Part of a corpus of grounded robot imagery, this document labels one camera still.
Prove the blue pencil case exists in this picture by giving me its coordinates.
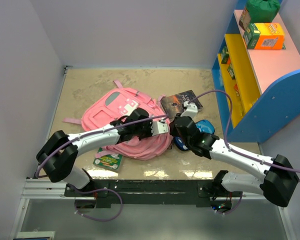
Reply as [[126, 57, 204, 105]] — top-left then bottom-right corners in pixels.
[[173, 119, 215, 152]]

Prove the pink student backpack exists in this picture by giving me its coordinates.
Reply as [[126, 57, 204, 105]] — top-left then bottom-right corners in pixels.
[[62, 80, 173, 161]]

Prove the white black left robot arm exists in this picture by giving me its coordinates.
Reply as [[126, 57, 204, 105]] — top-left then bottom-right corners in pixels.
[[35, 108, 155, 196]]

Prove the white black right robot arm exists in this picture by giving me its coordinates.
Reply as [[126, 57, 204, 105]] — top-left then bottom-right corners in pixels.
[[169, 116, 299, 207]]

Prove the green cloth bag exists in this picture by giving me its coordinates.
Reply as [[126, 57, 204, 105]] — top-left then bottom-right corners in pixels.
[[245, 0, 281, 23]]

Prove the dark novel book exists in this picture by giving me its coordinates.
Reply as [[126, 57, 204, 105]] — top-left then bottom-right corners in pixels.
[[160, 90, 196, 118]]

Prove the green paperback book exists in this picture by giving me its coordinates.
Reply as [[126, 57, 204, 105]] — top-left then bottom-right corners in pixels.
[[93, 148, 123, 172]]

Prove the orange packet on shelf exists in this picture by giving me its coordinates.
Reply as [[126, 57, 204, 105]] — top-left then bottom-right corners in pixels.
[[233, 83, 244, 111]]

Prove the small green box lower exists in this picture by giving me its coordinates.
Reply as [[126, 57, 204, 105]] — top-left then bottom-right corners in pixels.
[[227, 63, 236, 80]]

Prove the small green box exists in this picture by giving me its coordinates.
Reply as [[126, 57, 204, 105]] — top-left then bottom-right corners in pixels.
[[227, 63, 236, 80], [220, 45, 231, 65]]

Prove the small green box upper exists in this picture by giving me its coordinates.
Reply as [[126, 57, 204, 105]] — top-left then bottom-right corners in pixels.
[[220, 45, 231, 65]]

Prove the blue yellow pink shelf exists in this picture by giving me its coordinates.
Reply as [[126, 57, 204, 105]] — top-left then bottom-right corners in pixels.
[[212, 0, 300, 143]]

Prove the brown card box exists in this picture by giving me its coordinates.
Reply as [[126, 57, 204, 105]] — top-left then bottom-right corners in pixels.
[[239, 6, 251, 30]]

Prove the orange green crayon box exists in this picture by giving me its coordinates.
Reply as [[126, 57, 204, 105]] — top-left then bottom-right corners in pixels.
[[243, 23, 285, 50]]

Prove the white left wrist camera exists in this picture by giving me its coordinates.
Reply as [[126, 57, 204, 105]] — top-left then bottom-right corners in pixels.
[[151, 120, 169, 136]]

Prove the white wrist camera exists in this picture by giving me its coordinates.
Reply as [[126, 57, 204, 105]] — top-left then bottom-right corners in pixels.
[[151, 120, 169, 136], [181, 101, 198, 119]]

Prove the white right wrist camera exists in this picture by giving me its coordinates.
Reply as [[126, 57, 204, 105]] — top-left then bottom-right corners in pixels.
[[181, 101, 198, 119]]

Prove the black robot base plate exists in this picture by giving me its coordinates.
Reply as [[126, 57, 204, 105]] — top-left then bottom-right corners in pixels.
[[64, 179, 241, 208]]

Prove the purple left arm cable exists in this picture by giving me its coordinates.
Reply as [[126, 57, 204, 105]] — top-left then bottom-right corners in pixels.
[[34, 114, 170, 179]]

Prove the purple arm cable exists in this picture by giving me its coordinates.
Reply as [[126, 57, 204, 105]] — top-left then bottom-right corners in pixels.
[[34, 114, 170, 179], [188, 89, 300, 182]]

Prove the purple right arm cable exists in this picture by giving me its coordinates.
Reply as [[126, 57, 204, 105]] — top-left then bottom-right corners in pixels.
[[188, 89, 300, 182]]

